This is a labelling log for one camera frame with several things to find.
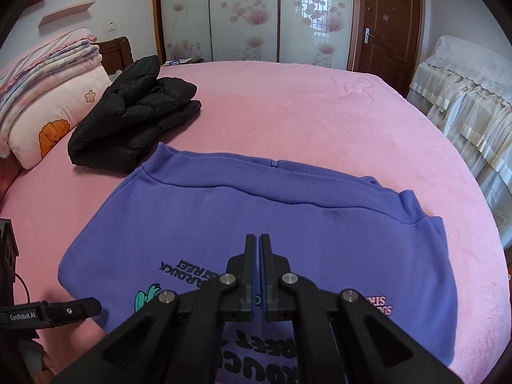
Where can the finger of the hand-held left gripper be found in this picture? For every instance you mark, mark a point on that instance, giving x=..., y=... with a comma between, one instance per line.
x=76, y=310

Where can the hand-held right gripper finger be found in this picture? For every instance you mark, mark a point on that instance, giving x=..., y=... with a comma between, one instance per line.
x=256, y=280
x=262, y=280

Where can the purple printed hoodie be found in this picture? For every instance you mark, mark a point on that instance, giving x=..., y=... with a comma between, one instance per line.
x=200, y=216

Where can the pink bed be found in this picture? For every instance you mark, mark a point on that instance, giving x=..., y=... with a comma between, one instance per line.
x=320, y=128

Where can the black puffer jacket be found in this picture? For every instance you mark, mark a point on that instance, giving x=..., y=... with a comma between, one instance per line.
x=128, y=128

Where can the peach pillow with orange print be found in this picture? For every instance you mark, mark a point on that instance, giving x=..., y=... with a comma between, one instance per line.
x=60, y=100

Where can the small blue box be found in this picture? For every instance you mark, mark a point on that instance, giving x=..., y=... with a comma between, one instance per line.
x=178, y=63

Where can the folded striped pastel blanket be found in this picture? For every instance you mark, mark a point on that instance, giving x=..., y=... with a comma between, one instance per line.
x=40, y=60

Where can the dark wooden headboard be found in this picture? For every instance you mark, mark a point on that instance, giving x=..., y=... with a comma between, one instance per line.
x=116, y=54

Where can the brown wooden door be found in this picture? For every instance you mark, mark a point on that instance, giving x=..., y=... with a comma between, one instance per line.
x=388, y=48

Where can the floral sliding door wardrobe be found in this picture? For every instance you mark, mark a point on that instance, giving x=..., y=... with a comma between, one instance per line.
x=240, y=16

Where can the white lace covered furniture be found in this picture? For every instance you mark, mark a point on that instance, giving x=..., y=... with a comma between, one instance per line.
x=468, y=100

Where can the white wall switch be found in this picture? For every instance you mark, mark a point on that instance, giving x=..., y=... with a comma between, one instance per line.
x=112, y=27

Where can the pink wall shelf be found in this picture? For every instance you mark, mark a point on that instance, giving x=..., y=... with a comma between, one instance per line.
x=68, y=12

